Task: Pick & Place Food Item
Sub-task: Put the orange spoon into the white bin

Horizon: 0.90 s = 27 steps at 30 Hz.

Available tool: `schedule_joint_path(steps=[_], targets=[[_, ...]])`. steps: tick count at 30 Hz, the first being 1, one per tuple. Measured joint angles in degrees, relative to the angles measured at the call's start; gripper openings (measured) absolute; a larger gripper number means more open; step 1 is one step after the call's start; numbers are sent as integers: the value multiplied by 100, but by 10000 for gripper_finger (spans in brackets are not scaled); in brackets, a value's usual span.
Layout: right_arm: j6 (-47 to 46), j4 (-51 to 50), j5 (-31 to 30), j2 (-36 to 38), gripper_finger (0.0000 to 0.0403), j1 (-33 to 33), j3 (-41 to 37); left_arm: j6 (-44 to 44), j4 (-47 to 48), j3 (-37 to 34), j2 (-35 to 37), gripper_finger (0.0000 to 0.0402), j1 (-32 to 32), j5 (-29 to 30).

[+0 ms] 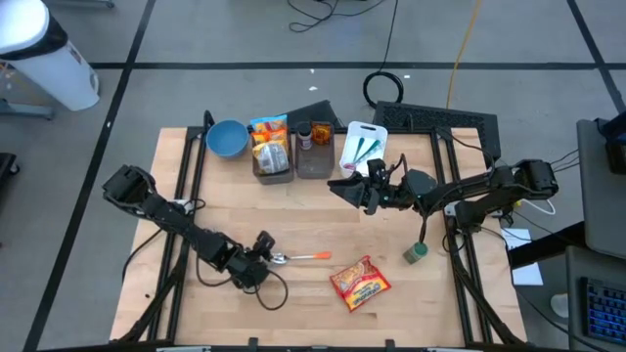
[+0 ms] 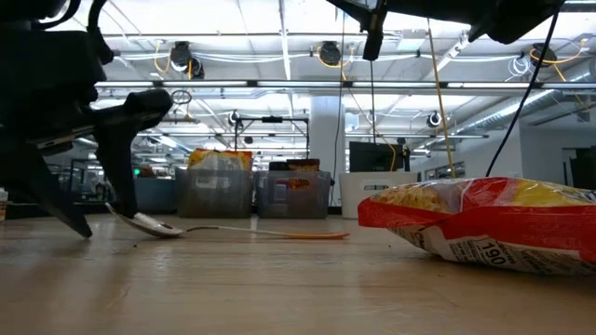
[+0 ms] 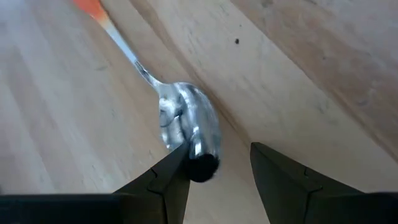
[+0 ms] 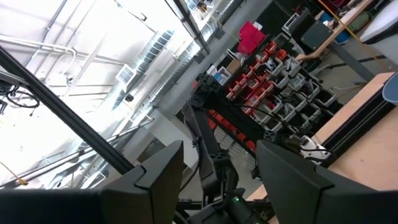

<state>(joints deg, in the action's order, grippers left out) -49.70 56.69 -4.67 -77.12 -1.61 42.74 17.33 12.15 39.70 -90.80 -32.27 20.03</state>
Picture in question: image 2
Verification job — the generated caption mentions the grey translucent bin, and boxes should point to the grey translucent bin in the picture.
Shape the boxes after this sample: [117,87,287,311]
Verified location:
[254,169,332,220]
[175,167,255,220]

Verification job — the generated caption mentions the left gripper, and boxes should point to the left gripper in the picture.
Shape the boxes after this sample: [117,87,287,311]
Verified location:
[0,30,173,239]

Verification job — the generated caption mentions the large black monitor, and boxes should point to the large black monitor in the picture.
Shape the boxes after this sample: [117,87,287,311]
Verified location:
[348,141,405,174]

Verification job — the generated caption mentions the red ramen packet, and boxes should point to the red ramen packet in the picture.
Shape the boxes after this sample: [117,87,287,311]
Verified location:
[357,176,596,276]

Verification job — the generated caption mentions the black hanging cable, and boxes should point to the black hanging cable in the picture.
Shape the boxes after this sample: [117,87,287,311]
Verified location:
[486,11,560,178]

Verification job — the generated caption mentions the orange-handled metal spoon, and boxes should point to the orange-handled metal spoon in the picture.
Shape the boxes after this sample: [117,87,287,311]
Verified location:
[105,203,350,241]

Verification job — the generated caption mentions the white pillar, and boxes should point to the white pillar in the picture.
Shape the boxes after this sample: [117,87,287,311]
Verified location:
[309,96,348,176]

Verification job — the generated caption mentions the black ceiling cable reel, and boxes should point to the black ceiling cable reel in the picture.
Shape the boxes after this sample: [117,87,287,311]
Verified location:
[318,40,343,67]
[169,40,206,80]
[530,42,558,69]

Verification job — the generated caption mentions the yellow cable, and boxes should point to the yellow cable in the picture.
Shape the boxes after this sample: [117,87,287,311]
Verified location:
[426,18,456,181]

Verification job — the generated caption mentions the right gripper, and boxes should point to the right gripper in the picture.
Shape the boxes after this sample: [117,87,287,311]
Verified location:
[325,0,390,61]

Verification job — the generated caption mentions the blue plastic bowl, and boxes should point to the blue plastic bowl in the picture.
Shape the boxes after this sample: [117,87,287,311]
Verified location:
[134,178,178,215]

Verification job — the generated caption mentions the black aluminium table frame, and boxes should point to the black aluminium table frame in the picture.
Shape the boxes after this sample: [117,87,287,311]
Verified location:
[7,200,115,220]

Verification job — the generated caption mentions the taco seasoning mix packet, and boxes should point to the taco seasoning mix packet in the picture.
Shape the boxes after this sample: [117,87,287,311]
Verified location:
[286,158,321,172]

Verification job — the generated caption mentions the white plastic bin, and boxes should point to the white plastic bin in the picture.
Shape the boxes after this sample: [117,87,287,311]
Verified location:
[338,171,419,220]

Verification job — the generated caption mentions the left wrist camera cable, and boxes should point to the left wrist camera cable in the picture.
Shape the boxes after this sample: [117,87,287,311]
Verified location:
[34,0,115,66]

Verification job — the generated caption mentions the yellow creamy chicken ramen packet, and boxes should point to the yellow creamy chicken ramen packet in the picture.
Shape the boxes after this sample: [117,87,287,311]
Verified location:
[188,148,254,172]

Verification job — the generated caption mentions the black gantry frame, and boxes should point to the black gantry frame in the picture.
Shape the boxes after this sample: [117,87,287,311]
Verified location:
[234,115,311,159]

